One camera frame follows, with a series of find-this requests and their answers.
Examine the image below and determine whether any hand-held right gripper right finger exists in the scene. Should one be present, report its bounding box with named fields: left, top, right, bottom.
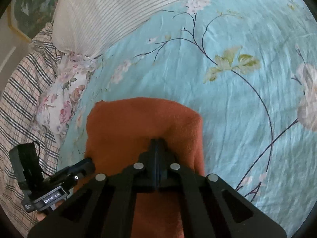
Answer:
left=158, top=139, right=288, bottom=238

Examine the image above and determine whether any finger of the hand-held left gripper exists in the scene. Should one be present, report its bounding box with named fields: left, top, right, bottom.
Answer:
left=62, top=171, right=88, bottom=192
left=55, top=157, right=96, bottom=177

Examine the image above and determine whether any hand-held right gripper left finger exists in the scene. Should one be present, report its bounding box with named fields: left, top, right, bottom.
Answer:
left=28, top=139, right=157, bottom=238

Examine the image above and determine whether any orange knit sweater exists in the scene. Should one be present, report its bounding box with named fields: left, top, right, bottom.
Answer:
left=85, top=97, right=206, bottom=238

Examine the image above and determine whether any white floral pillow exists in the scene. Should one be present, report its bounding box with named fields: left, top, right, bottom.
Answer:
left=32, top=52, right=100, bottom=139

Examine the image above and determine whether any plaid blanket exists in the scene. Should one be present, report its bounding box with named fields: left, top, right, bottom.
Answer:
left=0, top=22, right=66, bottom=236

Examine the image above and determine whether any light blue floral bed sheet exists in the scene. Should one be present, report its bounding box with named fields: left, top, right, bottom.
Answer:
left=57, top=0, right=317, bottom=238

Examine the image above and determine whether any white striped pillow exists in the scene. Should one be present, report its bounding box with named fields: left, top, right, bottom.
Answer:
left=53, top=0, right=294, bottom=58

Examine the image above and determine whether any yellow framed picture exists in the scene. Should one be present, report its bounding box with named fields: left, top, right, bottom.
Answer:
left=7, top=0, right=62, bottom=42

